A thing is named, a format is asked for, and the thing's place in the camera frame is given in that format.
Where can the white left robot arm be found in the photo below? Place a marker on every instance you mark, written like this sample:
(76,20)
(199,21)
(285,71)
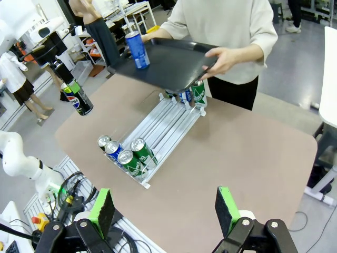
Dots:
(13,158)

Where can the person's right hand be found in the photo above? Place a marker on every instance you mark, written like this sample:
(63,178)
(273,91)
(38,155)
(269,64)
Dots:
(148,37)

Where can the yellow red emergency stop button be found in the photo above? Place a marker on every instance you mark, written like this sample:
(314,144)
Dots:
(42,220)

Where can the mannequin with dark long skirt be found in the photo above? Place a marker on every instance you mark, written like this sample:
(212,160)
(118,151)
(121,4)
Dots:
(97,34)

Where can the white shelf table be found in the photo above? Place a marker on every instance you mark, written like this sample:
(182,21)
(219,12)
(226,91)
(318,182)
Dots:
(131,13)

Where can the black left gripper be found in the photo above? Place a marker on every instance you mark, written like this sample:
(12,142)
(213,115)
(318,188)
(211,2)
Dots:
(52,50)

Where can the green Chilsung cider can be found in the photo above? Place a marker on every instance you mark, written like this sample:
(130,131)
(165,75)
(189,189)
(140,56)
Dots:
(198,93)
(129,163)
(142,151)

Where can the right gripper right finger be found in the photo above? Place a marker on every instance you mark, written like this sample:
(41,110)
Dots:
(225,208)

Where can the person's left forearm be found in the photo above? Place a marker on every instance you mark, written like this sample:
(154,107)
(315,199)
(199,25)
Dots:
(250,52)

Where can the person's right forearm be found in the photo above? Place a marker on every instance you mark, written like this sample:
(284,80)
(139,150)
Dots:
(160,33)

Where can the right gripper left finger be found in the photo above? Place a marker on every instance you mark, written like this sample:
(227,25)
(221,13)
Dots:
(104,210)

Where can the aluminium profile frame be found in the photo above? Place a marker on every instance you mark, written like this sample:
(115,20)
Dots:
(131,234)

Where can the blue Pocari Sweat can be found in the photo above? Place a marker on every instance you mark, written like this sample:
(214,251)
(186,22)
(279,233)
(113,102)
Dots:
(114,151)
(185,96)
(138,50)

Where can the large white table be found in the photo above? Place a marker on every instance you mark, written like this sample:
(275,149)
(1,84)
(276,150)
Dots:
(329,73)

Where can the black plastic serving tray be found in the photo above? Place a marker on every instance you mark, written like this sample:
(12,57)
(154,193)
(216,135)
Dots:
(171,66)

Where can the mannequin with brown skirt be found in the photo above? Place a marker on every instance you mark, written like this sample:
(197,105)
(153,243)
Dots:
(18,79)

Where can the person in light sweater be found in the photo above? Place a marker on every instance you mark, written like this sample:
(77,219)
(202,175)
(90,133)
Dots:
(223,21)

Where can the clear can dispenser rack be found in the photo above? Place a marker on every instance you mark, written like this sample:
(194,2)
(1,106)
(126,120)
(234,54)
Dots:
(168,124)

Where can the person's left hand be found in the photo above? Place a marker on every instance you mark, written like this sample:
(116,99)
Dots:
(223,62)

